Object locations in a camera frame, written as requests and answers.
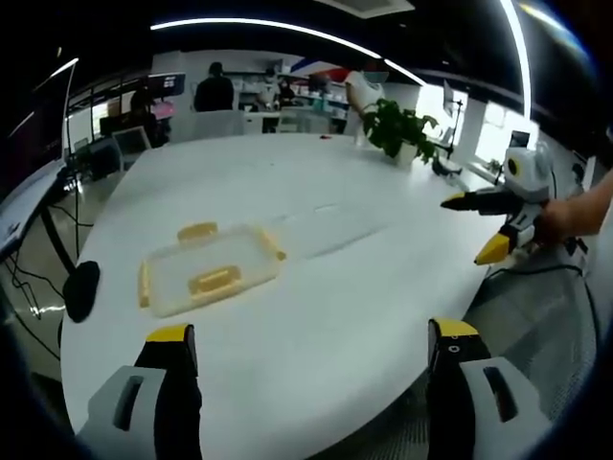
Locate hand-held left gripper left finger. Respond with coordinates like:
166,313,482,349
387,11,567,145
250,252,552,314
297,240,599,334
74,324,205,460

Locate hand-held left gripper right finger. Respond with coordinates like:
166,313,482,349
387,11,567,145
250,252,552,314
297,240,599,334
424,316,557,460

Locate person's right hand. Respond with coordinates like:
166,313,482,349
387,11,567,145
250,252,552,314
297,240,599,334
534,195,579,246

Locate small black object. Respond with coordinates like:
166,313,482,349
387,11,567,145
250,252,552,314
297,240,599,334
430,156,465,179

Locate grey mesh chair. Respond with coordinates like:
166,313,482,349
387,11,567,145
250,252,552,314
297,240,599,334
463,264,602,435

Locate green potted plant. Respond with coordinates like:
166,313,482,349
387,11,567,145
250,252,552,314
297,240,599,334
359,97,441,168

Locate ceiling light strip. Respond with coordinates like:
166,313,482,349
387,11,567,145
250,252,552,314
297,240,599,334
149,17,425,88
496,0,534,127

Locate clear lid with yellow clips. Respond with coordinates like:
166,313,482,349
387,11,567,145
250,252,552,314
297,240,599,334
137,219,288,320

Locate side desk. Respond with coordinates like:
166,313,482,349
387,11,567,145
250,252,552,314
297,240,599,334
0,165,80,269

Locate white-framed monitor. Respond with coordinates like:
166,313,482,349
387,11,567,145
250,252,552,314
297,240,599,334
111,125,153,155

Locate black cable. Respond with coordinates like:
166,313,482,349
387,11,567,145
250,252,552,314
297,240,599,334
487,237,602,346

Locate wall screen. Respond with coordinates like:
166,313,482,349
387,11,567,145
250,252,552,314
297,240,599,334
147,71,188,99

